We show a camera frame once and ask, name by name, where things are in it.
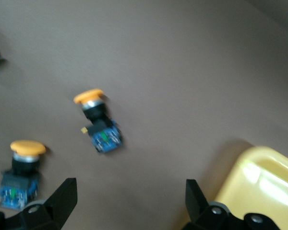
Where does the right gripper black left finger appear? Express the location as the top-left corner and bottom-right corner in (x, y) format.
(0, 177), (77, 230)

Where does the yellow mushroom push button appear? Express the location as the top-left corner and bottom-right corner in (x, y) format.
(0, 140), (47, 211)
(73, 88), (124, 154)

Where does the brown table cover sheet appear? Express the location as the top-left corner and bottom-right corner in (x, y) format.
(0, 0), (288, 230)

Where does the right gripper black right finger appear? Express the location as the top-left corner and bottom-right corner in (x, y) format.
(182, 179), (279, 230)

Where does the yellow plastic tray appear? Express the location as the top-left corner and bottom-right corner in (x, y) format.
(213, 146), (288, 230)

